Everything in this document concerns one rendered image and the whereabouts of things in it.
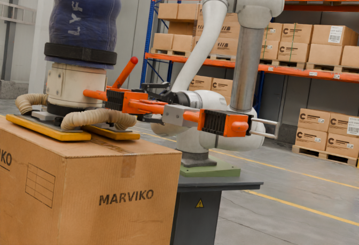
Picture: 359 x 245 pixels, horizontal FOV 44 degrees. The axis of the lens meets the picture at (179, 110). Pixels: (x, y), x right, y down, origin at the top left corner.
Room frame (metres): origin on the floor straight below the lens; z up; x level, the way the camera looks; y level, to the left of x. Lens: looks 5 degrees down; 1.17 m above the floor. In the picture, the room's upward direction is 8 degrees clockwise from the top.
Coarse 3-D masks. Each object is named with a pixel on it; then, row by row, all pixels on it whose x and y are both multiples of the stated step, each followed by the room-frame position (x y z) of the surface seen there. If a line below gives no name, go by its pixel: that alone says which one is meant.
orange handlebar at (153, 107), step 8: (120, 88) 1.66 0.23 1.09; (88, 96) 1.32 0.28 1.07; (96, 96) 1.28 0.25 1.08; (104, 96) 1.26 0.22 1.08; (128, 104) 1.19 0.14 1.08; (136, 104) 1.16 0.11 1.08; (144, 104) 1.14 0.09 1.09; (152, 104) 1.13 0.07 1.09; (160, 104) 1.16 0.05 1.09; (152, 112) 1.13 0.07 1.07; (160, 112) 1.10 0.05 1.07; (184, 112) 1.05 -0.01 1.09; (192, 112) 1.04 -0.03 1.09; (192, 120) 1.03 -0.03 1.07; (232, 128) 0.95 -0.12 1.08; (240, 128) 0.95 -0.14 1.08
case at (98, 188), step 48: (0, 144) 1.32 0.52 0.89; (48, 144) 1.16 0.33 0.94; (96, 144) 1.25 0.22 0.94; (144, 144) 1.37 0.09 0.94; (0, 192) 1.29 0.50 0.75; (48, 192) 1.10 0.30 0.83; (96, 192) 1.12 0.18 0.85; (144, 192) 1.24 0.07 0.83; (0, 240) 1.27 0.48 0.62; (48, 240) 1.08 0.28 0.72; (96, 240) 1.13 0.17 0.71; (144, 240) 1.25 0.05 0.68
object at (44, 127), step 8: (8, 120) 1.41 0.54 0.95; (16, 120) 1.37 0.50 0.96; (24, 120) 1.34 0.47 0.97; (32, 120) 1.33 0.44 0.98; (40, 120) 1.34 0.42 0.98; (48, 120) 1.37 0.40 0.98; (56, 120) 1.28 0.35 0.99; (32, 128) 1.29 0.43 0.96; (40, 128) 1.26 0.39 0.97; (48, 128) 1.25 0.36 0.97; (56, 128) 1.24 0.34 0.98; (56, 136) 1.20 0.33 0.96; (64, 136) 1.19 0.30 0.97; (72, 136) 1.21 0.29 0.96; (80, 136) 1.23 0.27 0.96; (88, 136) 1.25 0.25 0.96
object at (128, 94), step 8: (112, 88) 1.24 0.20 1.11; (112, 96) 1.20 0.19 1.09; (120, 96) 1.18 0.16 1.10; (128, 96) 1.19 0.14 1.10; (136, 96) 1.21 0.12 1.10; (144, 96) 1.23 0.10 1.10; (112, 104) 1.20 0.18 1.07; (120, 104) 1.18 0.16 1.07; (128, 112) 1.19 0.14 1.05; (136, 112) 1.21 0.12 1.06; (144, 112) 1.24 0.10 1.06
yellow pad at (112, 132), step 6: (84, 126) 1.44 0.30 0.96; (90, 126) 1.42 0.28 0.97; (114, 126) 1.44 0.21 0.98; (96, 132) 1.39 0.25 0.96; (102, 132) 1.37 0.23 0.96; (108, 132) 1.35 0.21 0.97; (114, 132) 1.35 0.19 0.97; (120, 132) 1.36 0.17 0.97; (126, 132) 1.38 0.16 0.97; (132, 132) 1.40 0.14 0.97; (114, 138) 1.33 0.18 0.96; (120, 138) 1.34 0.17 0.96; (126, 138) 1.36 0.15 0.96; (132, 138) 1.37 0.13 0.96; (138, 138) 1.39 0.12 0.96
